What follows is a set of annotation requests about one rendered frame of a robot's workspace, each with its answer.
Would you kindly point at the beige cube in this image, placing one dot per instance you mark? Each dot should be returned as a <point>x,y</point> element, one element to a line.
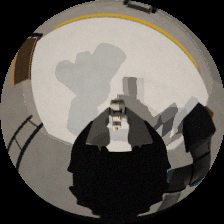
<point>116,125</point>
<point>117,108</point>

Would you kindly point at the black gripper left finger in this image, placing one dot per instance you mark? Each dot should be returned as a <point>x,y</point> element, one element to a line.
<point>95,135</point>

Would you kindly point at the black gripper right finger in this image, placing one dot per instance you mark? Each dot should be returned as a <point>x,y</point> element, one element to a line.
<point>141,133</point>

